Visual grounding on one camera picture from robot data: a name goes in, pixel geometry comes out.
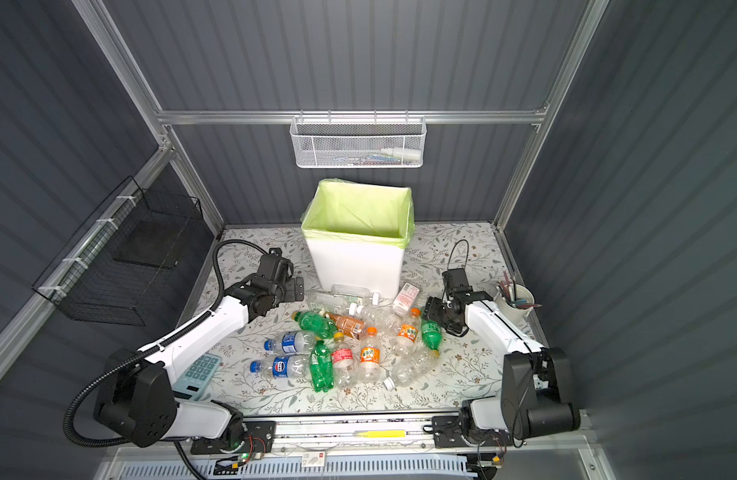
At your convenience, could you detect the clear bottle pink label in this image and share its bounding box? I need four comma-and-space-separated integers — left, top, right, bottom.
332, 331, 356, 389

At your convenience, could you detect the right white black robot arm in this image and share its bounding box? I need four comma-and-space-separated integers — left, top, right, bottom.
423, 268, 582, 448

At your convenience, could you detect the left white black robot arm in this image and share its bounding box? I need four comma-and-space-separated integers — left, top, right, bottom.
94, 247, 304, 447

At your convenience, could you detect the pink white carton box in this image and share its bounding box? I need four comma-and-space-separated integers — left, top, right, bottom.
392, 283, 420, 316

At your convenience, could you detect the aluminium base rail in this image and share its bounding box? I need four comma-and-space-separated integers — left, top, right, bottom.
96, 410, 615, 479

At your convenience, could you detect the white tube in basket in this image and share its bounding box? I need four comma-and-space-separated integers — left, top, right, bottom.
381, 147, 423, 164

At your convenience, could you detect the black wire side basket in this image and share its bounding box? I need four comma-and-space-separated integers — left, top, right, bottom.
32, 182, 206, 327

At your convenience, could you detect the clear bottle near bin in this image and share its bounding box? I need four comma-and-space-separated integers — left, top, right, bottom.
304, 284, 381, 314

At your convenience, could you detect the teal calculator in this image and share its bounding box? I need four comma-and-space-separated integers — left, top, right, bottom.
172, 353, 222, 401

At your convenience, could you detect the white cup with pens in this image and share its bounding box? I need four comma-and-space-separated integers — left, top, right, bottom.
495, 271, 541, 322

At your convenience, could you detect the amber tea bottle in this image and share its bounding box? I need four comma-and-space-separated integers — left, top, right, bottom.
326, 312, 366, 340

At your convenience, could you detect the black corrugated left cable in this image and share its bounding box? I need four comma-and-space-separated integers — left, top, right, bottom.
61, 238, 268, 448

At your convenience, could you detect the floral patterned table mat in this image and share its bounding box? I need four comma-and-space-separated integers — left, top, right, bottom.
151, 221, 547, 420

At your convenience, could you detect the clear bottle blue cap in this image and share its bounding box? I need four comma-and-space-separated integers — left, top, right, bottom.
264, 330, 320, 355
250, 355, 310, 379

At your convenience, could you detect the green crushed bottle lower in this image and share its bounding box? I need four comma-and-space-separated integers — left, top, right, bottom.
310, 339, 334, 392

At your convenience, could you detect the green plastic bin liner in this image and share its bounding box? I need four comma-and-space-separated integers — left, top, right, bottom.
300, 179, 416, 249

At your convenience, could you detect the clear bottle white cap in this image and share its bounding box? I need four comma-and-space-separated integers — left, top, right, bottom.
348, 303, 402, 331
383, 348, 440, 390

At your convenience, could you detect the orange label bottle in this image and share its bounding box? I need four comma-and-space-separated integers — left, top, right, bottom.
394, 308, 422, 356
358, 326, 383, 384

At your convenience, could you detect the white waste bin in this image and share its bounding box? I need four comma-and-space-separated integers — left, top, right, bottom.
306, 238, 405, 298

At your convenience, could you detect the white wire wall basket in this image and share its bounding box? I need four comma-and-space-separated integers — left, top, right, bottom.
290, 118, 428, 169

